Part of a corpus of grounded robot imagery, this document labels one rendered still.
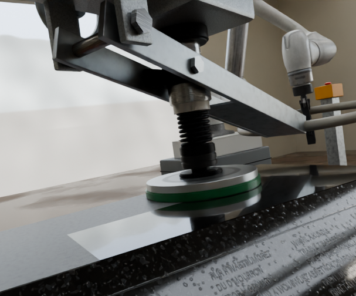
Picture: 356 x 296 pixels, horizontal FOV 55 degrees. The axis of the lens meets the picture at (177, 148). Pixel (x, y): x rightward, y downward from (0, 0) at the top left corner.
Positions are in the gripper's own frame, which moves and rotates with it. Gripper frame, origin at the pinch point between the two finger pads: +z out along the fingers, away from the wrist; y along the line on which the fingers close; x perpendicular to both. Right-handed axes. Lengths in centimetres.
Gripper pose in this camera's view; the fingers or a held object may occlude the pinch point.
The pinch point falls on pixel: (310, 135)
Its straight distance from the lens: 147.4
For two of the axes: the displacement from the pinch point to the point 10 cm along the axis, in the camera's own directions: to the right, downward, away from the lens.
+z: 2.1, 9.7, 1.0
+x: 9.0, -1.5, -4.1
